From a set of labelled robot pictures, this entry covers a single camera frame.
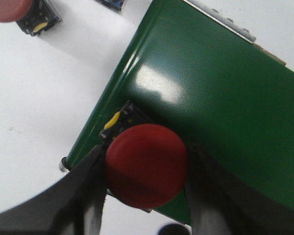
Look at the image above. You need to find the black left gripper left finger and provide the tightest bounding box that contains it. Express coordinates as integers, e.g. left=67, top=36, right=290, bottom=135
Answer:
left=0, top=144, right=107, bottom=235

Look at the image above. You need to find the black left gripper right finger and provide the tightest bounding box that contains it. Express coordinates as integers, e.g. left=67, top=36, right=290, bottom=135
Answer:
left=185, top=143, right=294, bottom=235

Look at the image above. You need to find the red mushroom button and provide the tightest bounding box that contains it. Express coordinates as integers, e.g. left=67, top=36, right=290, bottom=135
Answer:
left=99, top=101, right=189, bottom=210
left=0, top=0, right=62, bottom=37

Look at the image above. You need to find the green conveyor belt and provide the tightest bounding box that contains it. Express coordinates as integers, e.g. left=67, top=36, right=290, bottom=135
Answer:
left=67, top=0, right=294, bottom=229

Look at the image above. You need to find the blue black button base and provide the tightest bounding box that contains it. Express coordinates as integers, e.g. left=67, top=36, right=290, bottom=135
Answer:
left=97, top=0, right=125, bottom=13

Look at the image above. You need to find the aluminium conveyor frame rail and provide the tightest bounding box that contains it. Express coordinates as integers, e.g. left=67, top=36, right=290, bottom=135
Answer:
left=184, top=0, right=287, bottom=66

